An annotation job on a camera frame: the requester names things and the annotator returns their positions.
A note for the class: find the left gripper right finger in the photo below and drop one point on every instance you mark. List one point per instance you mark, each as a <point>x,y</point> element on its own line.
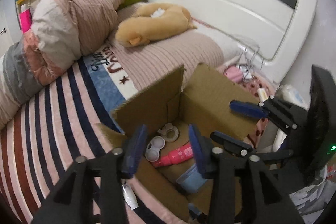
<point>245,189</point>

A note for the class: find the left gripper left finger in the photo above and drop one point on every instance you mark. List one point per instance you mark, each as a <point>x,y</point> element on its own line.
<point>90,191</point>

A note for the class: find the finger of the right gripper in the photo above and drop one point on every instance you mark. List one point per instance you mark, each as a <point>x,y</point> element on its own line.
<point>248,109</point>
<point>232,146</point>

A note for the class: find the pink spray bottle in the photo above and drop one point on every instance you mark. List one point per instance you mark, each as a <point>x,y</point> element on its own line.
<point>176,156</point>

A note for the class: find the blue square box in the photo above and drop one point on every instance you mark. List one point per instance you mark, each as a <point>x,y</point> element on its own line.
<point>191,180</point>

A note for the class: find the small white spray bottle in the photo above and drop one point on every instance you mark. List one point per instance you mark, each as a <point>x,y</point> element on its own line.
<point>129,196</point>

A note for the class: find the brown cardboard box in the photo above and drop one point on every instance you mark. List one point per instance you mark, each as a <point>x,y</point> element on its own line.
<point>204,101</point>

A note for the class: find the striped plush blanket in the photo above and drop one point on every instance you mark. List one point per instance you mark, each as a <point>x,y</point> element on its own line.
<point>57,125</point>

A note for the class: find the pink ribbed pillow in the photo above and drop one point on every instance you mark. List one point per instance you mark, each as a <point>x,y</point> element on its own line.
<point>147,64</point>

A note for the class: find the tan plush neck pillow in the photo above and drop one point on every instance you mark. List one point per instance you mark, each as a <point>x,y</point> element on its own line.
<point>152,22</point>

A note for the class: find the rolled patchwork duvet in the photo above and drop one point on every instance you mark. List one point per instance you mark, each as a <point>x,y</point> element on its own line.
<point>62,31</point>

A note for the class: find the magenta gift bag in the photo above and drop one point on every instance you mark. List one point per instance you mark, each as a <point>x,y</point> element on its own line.
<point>26,20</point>

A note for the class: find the wire clothes hangers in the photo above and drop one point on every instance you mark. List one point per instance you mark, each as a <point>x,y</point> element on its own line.
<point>247,64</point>

